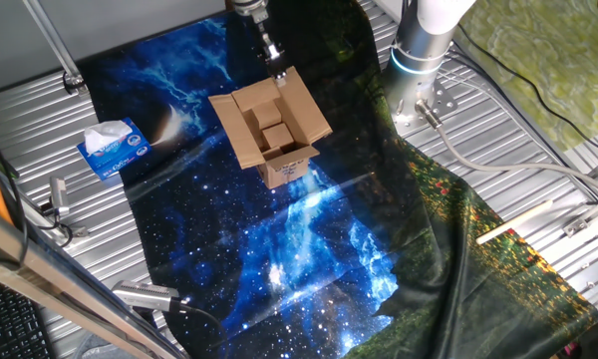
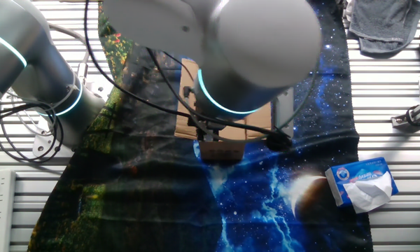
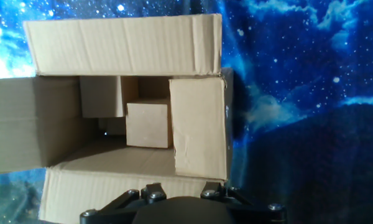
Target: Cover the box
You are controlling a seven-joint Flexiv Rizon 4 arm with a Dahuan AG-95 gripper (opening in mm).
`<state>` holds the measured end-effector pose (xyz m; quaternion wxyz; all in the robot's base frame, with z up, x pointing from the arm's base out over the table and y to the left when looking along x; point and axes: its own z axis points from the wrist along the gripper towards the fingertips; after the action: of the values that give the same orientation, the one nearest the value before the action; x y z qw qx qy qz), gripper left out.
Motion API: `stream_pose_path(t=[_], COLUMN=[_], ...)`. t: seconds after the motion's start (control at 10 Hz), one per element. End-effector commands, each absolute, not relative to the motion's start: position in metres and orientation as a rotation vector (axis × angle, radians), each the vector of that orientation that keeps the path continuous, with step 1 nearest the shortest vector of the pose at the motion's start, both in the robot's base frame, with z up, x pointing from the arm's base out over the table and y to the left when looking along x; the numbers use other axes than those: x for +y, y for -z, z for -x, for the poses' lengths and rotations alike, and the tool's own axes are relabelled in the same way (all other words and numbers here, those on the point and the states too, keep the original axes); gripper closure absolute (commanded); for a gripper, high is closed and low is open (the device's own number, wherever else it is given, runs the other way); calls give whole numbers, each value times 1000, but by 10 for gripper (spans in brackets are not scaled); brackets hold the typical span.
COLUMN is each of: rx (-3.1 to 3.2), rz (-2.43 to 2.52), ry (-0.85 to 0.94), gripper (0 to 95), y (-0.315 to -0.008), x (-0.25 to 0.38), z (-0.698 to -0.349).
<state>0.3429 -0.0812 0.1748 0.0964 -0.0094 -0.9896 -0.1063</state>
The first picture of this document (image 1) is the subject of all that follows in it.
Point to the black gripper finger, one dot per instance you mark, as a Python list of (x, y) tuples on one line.
[(275, 60)]

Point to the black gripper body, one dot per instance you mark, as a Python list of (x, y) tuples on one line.
[(263, 35)]

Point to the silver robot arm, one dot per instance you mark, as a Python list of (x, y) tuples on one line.
[(418, 40)]

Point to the small brown cardboard box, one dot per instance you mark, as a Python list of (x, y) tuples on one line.
[(267, 115), (271, 152), (277, 135)]

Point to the blue tissue pack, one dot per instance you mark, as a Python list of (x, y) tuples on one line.
[(122, 157)]

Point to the blue galaxy print cloth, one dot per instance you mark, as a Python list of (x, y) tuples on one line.
[(259, 259)]

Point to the slanted metal pole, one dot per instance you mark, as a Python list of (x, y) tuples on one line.
[(50, 37)]

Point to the green yellow mat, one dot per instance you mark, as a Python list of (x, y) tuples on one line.
[(553, 60)]

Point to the dark forest print cloth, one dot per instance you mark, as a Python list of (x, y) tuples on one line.
[(453, 279)]

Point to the white stick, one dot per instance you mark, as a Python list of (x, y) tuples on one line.
[(513, 222)]

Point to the black keyboard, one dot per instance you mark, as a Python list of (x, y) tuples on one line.
[(5, 324)]

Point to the metal camera mount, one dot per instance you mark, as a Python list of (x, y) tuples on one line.
[(80, 232)]

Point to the long silver camera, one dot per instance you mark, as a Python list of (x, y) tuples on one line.
[(144, 295)]

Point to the aluminium frame beam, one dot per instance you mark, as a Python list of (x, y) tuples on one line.
[(40, 279)]

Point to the metal bracket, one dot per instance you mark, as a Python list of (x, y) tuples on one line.
[(593, 214)]

